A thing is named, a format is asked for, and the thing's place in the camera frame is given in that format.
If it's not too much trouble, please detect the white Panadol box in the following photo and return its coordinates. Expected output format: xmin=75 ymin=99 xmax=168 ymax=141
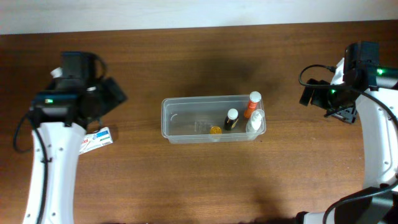
xmin=79 ymin=127 xmax=113 ymax=154

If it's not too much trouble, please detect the orange tube white cap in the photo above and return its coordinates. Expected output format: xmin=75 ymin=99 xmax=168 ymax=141
xmin=244 ymin=91 xmax=262 ymax=119

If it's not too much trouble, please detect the white spray bottle clear cap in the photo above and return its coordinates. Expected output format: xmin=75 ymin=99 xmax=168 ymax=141
xmin=246 ymin=109 xmax=265 ymax=133

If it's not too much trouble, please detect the small jar gold lid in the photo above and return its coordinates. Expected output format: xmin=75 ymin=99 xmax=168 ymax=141
xmin=210 ymin=126 xmax=222 ymax=134

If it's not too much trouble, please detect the dark bottle white cap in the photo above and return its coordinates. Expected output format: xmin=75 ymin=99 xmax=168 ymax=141
xmin=224 ymin=108 xmax=239 ymax=131

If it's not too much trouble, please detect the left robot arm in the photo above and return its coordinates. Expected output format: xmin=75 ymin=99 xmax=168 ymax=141
xmin=23 ymin=52 xmax=127 ymax=223

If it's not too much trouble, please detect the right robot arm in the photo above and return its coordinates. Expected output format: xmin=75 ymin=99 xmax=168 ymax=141
xmin=295 ymin=41 xmax=397 ymax=224

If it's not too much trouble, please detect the clear plastic container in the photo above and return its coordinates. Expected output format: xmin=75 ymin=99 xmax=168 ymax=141
xmin=161 ymin=95 xmax=266 ymax=144

